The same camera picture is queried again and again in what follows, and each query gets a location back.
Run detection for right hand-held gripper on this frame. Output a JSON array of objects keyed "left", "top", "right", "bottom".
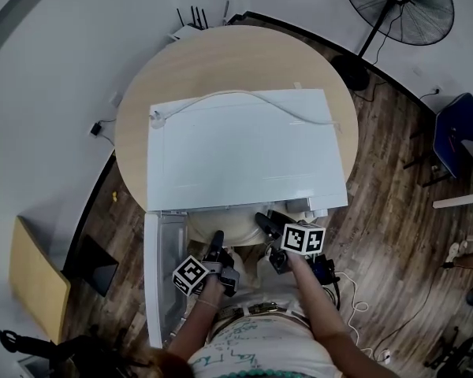
[{"left": 255, "top": 212, "right": 339, "bottom": 286}]

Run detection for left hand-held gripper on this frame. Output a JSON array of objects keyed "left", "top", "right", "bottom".
[{"left": 171, "top": 230, "right": 241, "bottom": 298}]

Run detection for round glass turntable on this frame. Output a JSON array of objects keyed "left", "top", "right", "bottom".
[{"left": 187, "top": 206, "right": 270, "bottom": 248}]

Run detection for person's right forearm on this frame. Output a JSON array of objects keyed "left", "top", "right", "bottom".
[{"left": 287, "top": 256, "right": 363, "bottom": 369}]

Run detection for person's left forearm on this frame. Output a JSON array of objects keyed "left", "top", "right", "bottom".
[{"left": 166, "top": 299, "right": 222, "bottom": 365}]

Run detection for person's left hand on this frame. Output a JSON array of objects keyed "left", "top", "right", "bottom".
[{"left": 199, "top": 276, "right": 226, "bottom": 305}]

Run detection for person's light trousers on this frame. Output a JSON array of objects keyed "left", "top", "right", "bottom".
[{"left": 216, "top": 246, "right": 312, "bottom": 314}]

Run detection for white microwave door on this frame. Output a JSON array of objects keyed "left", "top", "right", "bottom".
[{"left": 143, "top": 209, "right": 190, "bottom": 349}]

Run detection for white microwave oven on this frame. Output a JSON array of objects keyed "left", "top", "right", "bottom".
[{"left": 147, "top": 88, "right": 348, "bottom": 216}]

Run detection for person's belt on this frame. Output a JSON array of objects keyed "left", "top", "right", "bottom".
[{"left": 214, "top": 301, "right": 312, "bottom": 322}]

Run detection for person's white printed shirt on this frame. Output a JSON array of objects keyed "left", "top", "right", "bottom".
[{"left": 187, "top": 316, "right": 342, "bottom": 378}]

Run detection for black flat panel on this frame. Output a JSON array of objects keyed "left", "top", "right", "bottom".
[{"left": 62, "top": 234, "right": 120, "bottom": 298}]

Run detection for round wooden table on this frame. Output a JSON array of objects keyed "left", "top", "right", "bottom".
[{"left": 114, "top": 24, "right": 359, "bottom": 212}]

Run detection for yellow wooden board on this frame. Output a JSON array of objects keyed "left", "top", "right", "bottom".
[{"left": 8, "top": 215, "right": 72, "bottom": 346}]

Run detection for black office chair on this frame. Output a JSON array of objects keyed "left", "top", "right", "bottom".
[{"left": 0, "top": 324, "right": 143, "bottom": 378}]

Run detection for wooden desk with white legs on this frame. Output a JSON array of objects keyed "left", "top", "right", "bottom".
[{"left": 432, "top": 98, "right": 473, "bottom": 243}]

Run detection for blue chair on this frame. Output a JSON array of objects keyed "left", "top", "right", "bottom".
[{"left": 402, "top": 91, "right": 473, "bottom": 188}]

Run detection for white router with black antennas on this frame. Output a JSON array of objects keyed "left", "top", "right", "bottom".
[{"left": 167, "top": 6, "right": 210, "bottom": 43}]

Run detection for black floor equipment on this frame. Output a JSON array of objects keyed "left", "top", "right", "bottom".
[{"left": 423, "top": 327, "right": 473, "bottom": 372}]

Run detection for white looped gripper cable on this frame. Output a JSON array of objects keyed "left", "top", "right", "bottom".
[{"left": 330, "top": 269, "right": 391, "bottom": 365}]

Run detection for white power cord with plug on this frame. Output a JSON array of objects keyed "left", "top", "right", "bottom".
[{"left": 148, "top": 89, "right": 344, "bottom": 135}]

